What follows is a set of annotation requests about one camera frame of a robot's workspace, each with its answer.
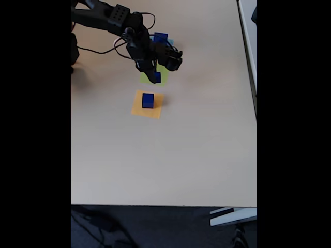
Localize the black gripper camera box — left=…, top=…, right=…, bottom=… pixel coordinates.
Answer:
left=163, top=50, right=184, bottom=72

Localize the black floor cable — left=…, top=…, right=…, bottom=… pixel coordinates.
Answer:
left=71, top=206, right=135, bottom=248

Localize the white table foot bar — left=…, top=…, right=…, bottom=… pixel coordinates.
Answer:
left=208, top=207, right=258, bottom=227

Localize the large blue cube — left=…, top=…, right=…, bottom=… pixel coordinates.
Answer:
left=153, top=32, right=169, bottom=44

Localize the orange paper square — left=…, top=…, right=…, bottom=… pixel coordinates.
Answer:
left=131, top=89, right=165, bottom=119

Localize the medium blue cube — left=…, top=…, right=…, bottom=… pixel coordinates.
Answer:
left=142, top=93, right=155, bottom=109

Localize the blue paper square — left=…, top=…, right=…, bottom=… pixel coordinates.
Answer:
left=149, top=36, right=174, bottom=47

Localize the green paper square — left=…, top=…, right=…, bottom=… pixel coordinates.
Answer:
left=140, top=64, right=169, bottom=86

